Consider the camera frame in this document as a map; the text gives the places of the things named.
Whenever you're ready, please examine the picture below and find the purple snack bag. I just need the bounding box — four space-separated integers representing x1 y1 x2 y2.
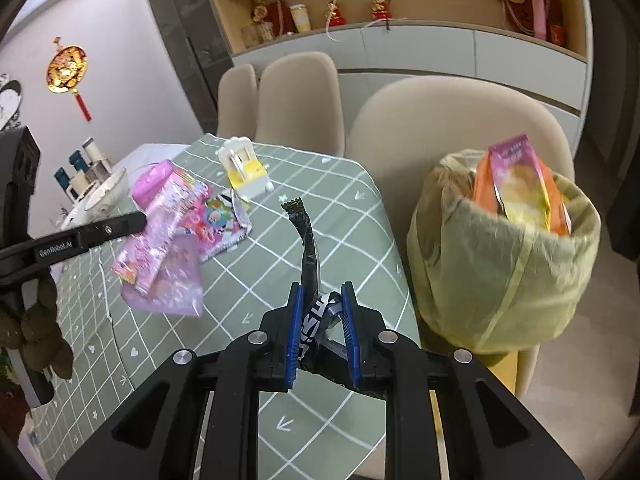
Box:
120 234 204 318

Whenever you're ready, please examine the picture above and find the black snack wrapper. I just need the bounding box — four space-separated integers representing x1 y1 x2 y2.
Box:
281 198 341 372

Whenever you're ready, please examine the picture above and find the pink cartoon snack bag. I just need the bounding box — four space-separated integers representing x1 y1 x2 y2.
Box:
112 166 252 294

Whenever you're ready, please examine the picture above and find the orange snack bag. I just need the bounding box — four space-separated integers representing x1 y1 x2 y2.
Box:
473 154 572 235

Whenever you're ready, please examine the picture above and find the pink yellow chip bag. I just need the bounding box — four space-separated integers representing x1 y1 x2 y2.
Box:
488 134 572 236

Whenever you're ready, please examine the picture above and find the gloved left hand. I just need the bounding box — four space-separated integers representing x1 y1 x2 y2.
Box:
1 273 74 379

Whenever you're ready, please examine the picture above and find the white bowl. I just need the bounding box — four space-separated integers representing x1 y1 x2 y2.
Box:
61 168 129 230

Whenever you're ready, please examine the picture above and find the green checked tablecloth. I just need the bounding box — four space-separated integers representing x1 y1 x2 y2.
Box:
32 144 416 479

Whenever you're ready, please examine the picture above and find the pink toy box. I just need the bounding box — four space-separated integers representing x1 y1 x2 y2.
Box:
131 159 174 210

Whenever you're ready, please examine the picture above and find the white yellow toy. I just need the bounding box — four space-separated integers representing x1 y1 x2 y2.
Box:
217 136 274 203

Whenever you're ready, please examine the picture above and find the beige far chair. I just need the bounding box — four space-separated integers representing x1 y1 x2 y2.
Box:
216 64 258 140

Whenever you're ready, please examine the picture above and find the beige middle chair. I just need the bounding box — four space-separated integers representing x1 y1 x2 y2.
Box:
255 51 346 157

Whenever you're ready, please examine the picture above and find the wooden shelf cabinet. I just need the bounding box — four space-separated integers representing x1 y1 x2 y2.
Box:
213 0 593 148

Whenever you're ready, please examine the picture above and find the chinese knot wall ornament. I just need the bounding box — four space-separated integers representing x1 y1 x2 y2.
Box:
46 37 92 122

